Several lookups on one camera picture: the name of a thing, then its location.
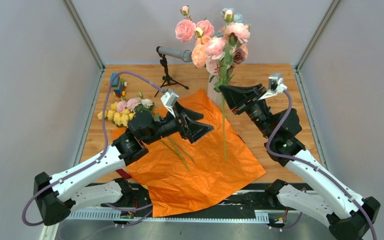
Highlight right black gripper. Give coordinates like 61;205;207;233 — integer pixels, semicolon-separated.
219;84;275;139

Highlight orange yellow wrapping paper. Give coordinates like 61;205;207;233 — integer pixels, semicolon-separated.
125;89;266;217

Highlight colourful toy block train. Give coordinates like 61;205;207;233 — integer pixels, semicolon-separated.
109;73;128;98

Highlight orange flowers in vase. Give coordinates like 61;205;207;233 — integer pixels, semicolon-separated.
232;44;248;67

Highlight white ribbed vase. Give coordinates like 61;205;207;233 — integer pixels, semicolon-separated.
207;74;222;107

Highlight pink rose flower stem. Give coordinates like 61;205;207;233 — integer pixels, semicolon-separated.
174;5;215;43

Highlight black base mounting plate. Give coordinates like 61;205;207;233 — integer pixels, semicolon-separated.
112;182;299;220

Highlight purple cable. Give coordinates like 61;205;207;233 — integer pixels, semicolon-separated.
21;71;166;227
265;89;378;240

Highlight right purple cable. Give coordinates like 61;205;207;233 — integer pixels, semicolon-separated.
265;89;378;240

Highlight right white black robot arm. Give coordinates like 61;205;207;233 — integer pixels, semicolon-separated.
219;84;381;240

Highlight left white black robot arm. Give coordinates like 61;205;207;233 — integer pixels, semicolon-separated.
33;102;214;226

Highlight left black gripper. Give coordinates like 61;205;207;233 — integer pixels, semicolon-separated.
143;101;214;145

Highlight yellow rose flower stem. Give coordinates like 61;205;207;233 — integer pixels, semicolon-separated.
97;101;191;171

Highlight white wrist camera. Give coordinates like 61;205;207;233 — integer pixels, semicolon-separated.
160;88;179;118
259;72;288;100

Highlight peach rose flower stem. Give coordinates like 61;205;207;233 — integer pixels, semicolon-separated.
191;27;212;68

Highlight pale pink rose stem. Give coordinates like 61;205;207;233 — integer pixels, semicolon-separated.
205;57;221;76

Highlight pink white peony stem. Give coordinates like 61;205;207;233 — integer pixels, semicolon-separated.
111;97;192;166

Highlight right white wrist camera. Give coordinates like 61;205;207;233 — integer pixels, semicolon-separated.
259;72;288;100

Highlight light blue flower stem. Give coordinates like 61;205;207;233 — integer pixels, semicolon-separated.
215;8;251;37

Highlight silver microphone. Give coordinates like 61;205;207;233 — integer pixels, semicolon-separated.
156;46;193;63

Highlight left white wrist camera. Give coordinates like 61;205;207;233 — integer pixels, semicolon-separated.
160;88;179;118

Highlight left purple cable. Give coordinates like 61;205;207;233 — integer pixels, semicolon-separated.
21;71;166;227

